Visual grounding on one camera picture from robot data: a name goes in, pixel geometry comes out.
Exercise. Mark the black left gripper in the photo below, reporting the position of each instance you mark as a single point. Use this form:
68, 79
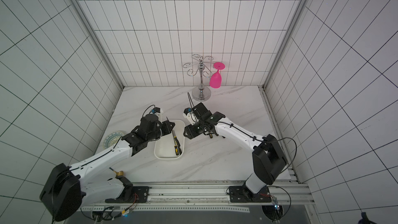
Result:
166, 124

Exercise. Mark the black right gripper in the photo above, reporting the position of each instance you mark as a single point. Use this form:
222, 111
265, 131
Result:
193, 130

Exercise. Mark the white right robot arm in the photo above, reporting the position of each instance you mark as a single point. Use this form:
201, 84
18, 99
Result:
268, 158

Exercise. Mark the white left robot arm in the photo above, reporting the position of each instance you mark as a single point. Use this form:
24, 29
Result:
68, 188

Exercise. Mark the white plastic storage box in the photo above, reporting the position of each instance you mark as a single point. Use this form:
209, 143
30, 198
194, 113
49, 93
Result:
164, 147

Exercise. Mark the chrome glass hanger stand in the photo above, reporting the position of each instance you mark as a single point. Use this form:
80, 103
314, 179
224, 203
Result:
199, 65

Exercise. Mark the patterned round plate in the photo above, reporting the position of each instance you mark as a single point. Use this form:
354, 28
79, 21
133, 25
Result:
112, 139

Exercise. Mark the pink plastic wine glass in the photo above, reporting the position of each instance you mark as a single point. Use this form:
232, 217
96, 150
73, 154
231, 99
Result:
216, 78

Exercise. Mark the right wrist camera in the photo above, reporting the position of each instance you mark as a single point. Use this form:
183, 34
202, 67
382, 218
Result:
189, 115

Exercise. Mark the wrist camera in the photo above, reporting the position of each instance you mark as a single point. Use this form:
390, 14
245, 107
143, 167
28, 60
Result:
156, 111
189, 115

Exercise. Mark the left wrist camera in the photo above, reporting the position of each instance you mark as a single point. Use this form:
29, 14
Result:
156, 111

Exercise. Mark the aluminium mounting rail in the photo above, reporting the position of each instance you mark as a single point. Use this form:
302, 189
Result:
213, 196

